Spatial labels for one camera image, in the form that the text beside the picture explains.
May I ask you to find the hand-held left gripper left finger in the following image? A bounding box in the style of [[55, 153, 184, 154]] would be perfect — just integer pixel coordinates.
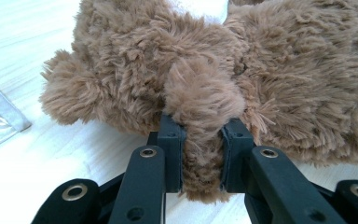
[[108, 113, 187, 224]]

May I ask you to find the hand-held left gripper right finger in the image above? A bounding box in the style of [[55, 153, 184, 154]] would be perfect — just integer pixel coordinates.
[[220, 117, 349, 224]]

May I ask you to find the brown teddy bear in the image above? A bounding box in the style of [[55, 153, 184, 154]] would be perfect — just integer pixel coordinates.
[[38, 0, 358, 204]]

